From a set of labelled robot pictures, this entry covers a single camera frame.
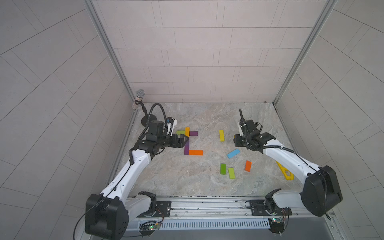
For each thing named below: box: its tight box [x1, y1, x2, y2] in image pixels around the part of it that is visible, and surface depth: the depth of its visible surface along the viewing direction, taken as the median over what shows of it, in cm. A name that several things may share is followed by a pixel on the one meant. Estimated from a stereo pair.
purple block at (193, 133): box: [189, 131, 198, 136], surface depth 101 cm
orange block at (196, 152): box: [188, 150, 204, 156], surface depth 92 cm
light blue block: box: [227, 148, 241, 159], surface depth 92 cm
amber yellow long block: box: [184, 127, 191, 138], surface depth 101 cm
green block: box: [220, 163, 227, 175], surface depth 86 cm
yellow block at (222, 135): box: [219, 129, 226, 142], surface depth 100 cm
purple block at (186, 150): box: [184, 145, 189, 155], surface depth 93 cm
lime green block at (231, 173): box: [228, 167, 235, 179], surface depth 84 cm
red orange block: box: [244, 160, 252, 173], surface depth 87 cm
